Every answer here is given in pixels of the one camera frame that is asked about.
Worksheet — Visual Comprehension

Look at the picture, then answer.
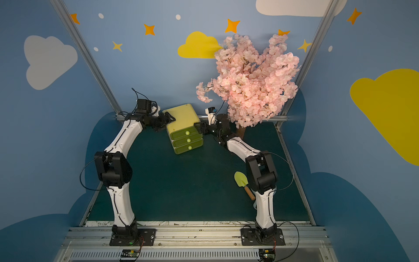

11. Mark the green drawer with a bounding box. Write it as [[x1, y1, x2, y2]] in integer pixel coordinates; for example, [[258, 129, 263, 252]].
[[173, 139, 204, 155], [168, 126, 203, 140], [171, 133, 203, 147]]

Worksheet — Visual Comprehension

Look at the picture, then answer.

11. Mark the yellow-green drawer cabinet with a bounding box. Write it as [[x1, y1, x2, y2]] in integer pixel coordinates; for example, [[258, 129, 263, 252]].
[[163, 104, 200, 148]]

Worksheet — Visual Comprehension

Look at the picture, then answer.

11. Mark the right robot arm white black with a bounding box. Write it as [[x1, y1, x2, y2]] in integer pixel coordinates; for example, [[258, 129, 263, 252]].
[[194, 114, 278, 238]]

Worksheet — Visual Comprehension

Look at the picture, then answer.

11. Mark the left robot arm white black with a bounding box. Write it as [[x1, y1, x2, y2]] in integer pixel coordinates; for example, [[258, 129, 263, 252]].
[[94, 112, 176, 235]]

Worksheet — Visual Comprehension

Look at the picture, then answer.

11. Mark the green toy shovel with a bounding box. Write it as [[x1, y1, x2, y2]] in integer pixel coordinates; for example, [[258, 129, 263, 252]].
[[234, 171, 256, 201]]

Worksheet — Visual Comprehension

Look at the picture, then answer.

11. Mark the pink blossom artificial tree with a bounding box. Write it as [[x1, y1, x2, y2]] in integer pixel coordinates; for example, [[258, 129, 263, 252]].
[[196, 34, 300, 138]]

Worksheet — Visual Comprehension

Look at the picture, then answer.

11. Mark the right circuit board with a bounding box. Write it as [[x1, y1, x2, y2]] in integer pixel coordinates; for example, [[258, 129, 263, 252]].
[[258, 249, 276, 262]]

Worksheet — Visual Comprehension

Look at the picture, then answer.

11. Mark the circuit board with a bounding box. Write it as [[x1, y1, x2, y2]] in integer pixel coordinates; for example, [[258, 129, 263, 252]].
[[119, 249, 140, 262], [258, 249, 276, 262]]

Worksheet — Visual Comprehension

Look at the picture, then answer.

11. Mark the left circuit board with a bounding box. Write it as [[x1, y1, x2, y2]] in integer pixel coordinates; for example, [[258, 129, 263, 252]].
[[119, 249, 140, 262]]

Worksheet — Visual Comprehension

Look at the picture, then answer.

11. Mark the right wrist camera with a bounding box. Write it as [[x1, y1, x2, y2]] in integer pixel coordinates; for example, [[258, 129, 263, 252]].
[[205, 107, 217, 125]]

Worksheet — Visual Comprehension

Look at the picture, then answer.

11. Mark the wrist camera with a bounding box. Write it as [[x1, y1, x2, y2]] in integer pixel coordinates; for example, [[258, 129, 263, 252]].
[[134, 99, 160, 116], [205, 107, 217, 125]]

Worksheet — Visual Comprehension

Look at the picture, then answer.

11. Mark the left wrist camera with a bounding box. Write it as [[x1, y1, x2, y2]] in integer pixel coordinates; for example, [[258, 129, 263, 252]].
[[134, 99, 160, 116]]

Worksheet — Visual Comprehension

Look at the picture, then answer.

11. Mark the aluminium back frame rail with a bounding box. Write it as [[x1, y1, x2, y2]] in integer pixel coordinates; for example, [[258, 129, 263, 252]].
[[116, 114, 289, 123]]

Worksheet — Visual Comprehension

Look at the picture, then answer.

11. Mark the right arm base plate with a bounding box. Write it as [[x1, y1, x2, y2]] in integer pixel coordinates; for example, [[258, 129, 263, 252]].
[[240, 227, 285, 246]]

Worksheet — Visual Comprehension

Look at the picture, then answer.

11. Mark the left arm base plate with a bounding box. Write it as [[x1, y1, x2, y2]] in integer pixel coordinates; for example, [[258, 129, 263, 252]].
[[109, 228, 157, 246]]

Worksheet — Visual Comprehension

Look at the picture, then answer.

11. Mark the left aluminium frame post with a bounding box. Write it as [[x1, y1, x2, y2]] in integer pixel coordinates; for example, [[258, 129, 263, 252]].
[[50, 0, 122, 114]]

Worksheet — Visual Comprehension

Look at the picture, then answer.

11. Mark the aluminium frame post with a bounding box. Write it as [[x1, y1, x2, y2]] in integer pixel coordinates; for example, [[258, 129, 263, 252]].
[[50, 0, 122, 114], [280, 0, 340, 116]]

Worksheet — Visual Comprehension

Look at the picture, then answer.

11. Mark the aluminium front rail base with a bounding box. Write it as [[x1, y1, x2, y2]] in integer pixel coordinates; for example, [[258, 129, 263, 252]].
[[55, 221, 337, 262]]

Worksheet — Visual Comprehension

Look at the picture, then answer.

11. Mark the right aluminium frame post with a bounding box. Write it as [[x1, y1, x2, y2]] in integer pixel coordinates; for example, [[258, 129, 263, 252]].
[[280, 0, 340, 116]]

